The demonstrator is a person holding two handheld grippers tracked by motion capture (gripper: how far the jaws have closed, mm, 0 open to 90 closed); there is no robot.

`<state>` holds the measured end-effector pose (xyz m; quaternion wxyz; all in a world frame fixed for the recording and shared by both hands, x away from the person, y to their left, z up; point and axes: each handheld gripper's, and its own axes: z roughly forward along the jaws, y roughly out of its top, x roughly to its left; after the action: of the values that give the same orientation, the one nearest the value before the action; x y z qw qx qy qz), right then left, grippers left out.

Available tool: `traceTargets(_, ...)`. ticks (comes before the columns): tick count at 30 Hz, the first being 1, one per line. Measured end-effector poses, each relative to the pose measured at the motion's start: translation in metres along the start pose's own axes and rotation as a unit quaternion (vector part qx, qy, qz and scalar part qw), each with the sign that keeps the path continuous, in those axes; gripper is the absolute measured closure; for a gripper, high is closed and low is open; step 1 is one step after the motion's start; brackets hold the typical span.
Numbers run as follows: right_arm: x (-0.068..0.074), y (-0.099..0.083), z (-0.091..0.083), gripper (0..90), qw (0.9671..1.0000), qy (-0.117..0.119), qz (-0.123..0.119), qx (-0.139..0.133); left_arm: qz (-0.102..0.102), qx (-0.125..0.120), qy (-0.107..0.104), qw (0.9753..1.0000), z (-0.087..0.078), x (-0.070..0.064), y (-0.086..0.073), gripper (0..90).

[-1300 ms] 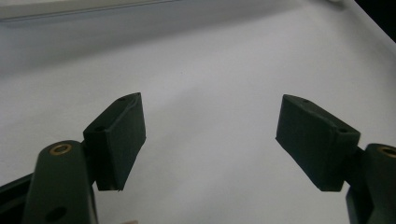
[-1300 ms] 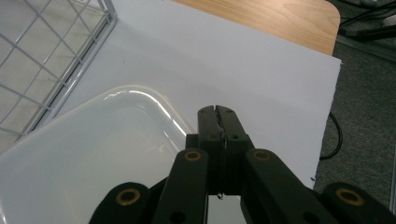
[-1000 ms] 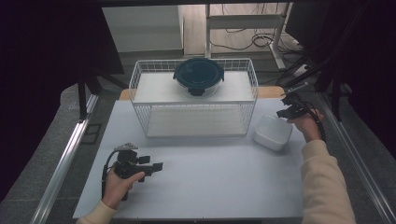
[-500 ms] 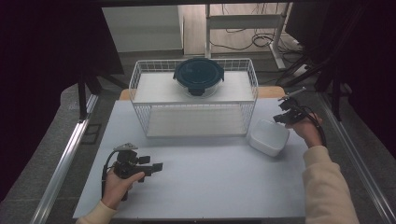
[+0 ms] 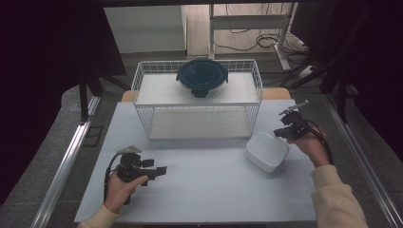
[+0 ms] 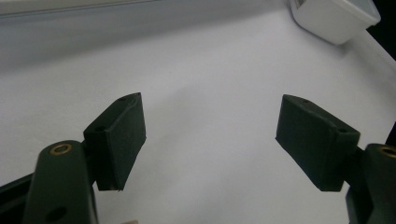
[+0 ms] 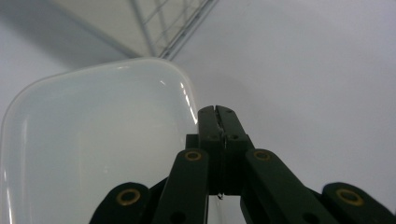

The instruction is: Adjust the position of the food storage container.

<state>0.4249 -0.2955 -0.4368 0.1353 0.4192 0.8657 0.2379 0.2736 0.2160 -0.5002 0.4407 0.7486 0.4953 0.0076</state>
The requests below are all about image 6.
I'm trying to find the white square bowl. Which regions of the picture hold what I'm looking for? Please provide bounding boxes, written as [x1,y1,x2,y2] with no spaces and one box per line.
[287,0,382,46]

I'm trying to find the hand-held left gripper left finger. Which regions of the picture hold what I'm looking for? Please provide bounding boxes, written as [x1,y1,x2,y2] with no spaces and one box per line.
[82,91,148,192]

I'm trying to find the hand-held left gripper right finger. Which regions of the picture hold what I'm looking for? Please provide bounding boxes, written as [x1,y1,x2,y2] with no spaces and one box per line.
[275,93,361,192]

